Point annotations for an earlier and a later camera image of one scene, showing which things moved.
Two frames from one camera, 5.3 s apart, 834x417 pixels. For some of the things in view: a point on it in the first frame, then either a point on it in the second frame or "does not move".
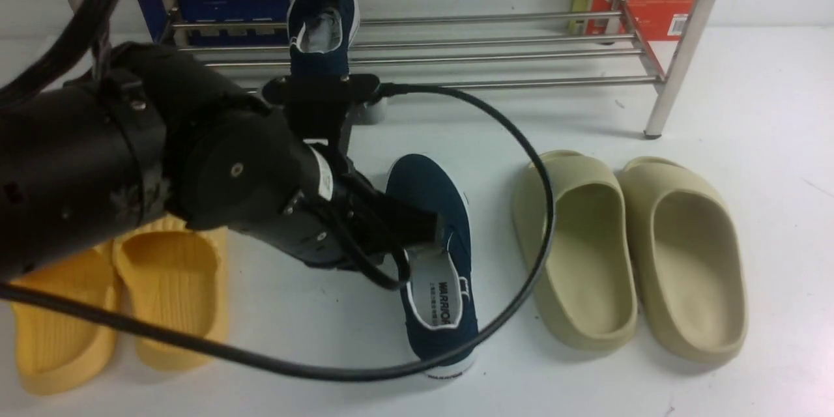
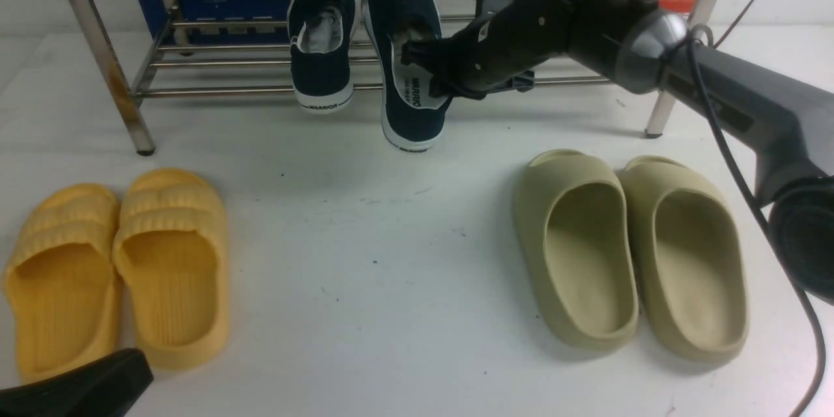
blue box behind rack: [234, 5] does not move
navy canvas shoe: [442, 301] → [395, 9]
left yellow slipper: [58, 356] does not move
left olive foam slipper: [588, 296] does not move
